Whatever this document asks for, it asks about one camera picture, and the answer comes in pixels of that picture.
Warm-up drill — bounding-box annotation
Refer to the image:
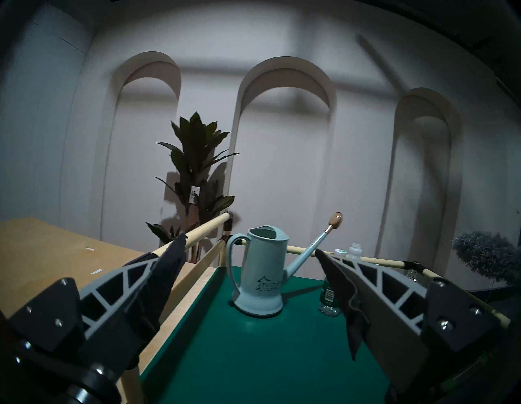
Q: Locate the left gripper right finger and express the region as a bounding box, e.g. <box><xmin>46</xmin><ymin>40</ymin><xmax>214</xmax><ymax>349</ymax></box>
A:
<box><xmin>315</xmin><ymin>249</ymin><xmax>428</xmax><ymax>392</ymax></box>

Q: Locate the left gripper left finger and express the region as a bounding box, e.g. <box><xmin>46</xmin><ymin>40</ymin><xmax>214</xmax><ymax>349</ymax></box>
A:
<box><xmin>77</xmin><ymin>233</ymin><xmax>188</xmax><ymax>359</ymax></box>

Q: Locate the grey fluffy duster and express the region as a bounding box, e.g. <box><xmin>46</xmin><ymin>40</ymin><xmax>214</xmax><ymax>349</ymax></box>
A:
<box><xmin>452</xmin><ymin>230</ymin><xmax>521</xmax><ymax>285</ymax></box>

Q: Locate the green shelf cart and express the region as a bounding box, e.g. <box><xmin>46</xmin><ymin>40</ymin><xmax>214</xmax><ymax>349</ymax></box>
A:
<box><xmin>118</xmin><ymin>211</ymin><xmax>511</xmax><ymax>404</ymax></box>

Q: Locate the green label water bottle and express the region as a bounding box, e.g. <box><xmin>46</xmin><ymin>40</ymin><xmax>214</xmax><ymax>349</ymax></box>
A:
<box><xmin>319</xmin><ymin>249</ymin><xmax>347</xmax><ymax>317</ymax></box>

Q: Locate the light wooden table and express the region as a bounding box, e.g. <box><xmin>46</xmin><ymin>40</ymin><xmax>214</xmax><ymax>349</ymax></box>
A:
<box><xmin>0</xmin><ymin>217</ymin><xmax>216</xmax><ymax>404</ymax></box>

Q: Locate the light blue watering can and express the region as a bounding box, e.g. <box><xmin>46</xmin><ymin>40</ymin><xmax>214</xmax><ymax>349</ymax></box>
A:
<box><xmin>226</xmin><ymin>212</ymin><xmax>343</xmax><ymax>317</ymax></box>

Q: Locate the dark green potted plant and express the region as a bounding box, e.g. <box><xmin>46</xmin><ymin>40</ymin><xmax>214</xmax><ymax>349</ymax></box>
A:
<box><xmin>146</xmin><ymin>112</ymin><xmax>240</xmax><ymax>263</ymax></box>

